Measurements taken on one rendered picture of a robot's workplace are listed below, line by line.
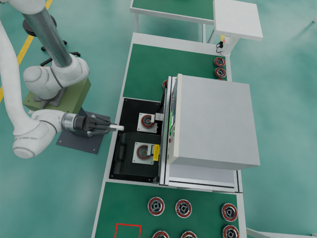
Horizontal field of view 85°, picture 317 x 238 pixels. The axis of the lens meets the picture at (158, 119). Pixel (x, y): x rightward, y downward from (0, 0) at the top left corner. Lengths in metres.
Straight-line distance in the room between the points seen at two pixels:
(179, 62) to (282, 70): 2.13
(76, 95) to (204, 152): 1.05
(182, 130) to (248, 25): 1.06
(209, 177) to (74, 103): 1.07
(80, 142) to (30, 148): 1.39
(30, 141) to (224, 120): 0.84
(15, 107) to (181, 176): 0.79
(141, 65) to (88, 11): 2.06
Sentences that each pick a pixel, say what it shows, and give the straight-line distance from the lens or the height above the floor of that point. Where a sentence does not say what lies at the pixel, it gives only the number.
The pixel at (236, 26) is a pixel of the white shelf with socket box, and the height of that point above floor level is 1.20.
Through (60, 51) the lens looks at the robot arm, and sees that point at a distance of 1.15.
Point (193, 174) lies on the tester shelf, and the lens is 0.98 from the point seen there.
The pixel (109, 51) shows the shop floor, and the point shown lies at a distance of 2.86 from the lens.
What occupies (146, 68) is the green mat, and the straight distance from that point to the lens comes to 1.67.
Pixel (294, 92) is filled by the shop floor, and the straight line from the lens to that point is 3.36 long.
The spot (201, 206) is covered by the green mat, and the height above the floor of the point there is 0.75.
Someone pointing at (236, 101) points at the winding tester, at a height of 1.32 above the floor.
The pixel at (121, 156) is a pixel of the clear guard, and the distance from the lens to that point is 1.03.
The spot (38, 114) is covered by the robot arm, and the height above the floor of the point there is 1.23.
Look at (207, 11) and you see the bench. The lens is 2.42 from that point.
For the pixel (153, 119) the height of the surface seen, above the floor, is 0.88.
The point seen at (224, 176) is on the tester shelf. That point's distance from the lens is 1.04.
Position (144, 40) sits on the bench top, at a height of 0.75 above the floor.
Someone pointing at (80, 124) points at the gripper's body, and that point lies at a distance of 0.93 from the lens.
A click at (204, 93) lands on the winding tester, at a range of 0.91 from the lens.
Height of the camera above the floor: 2.04
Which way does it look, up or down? 67 degrees down
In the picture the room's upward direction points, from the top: 15 degrees clockwise
